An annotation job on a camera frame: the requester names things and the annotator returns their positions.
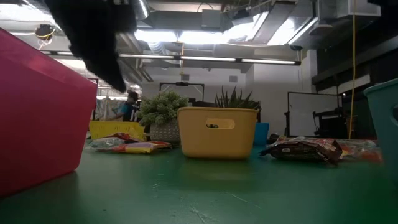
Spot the yellow hanging cord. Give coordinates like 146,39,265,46
347,0,357,139

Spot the orange plastic bin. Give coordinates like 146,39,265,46
177,107,259,160

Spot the brown candy bar pack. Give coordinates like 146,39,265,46
259,136,343,165

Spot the long linear light bar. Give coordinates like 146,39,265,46
40,49,302,66

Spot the green table mat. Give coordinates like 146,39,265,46
0,144,398,224

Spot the black equipment stand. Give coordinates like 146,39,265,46
312,107,352,139

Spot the black hanging cable reel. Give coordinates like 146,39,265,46
34,24,57,50

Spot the white ceiling box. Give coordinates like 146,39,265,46
337,0,382,18

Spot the pale hanging cloth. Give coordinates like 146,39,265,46
96,98,125,122

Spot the white board with black frame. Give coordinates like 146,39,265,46
285,91,343,138

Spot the spiky green succulent plant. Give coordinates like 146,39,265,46
214,86,261,110

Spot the round pale succulent in pot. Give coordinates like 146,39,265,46
136,89,190,144

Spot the red Skittles candy bag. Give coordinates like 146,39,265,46
107,133,137,141

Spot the yellow Sour Patch candy bag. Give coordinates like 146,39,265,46
99,140,173,155
338,146,355,160

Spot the teal plastic bin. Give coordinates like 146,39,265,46
363,79,398,187

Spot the yellow mesh basket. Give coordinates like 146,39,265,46
89,120,146,141

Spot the red plastic bin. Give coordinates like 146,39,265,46
0,27,99,197

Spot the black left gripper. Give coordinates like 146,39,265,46
45,0,137,93

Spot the person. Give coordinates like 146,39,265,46
113,90,140,122

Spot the grey ceiling box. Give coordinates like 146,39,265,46
201,9,222,29

